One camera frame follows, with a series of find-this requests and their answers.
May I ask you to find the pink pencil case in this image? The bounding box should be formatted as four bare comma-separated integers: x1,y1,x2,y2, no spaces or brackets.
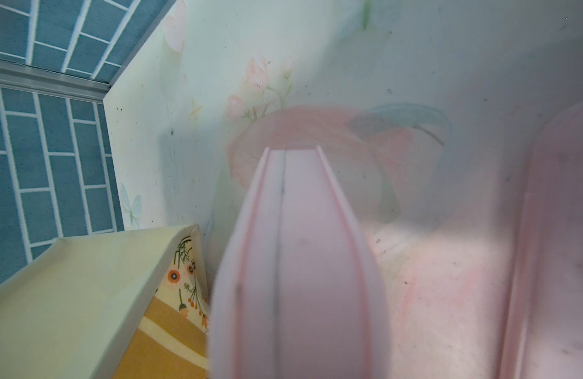
499,102,583,378
208,148,390,378

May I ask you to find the floral cream canvas bag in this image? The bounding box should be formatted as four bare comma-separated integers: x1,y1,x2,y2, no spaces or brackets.
0,225,209,378

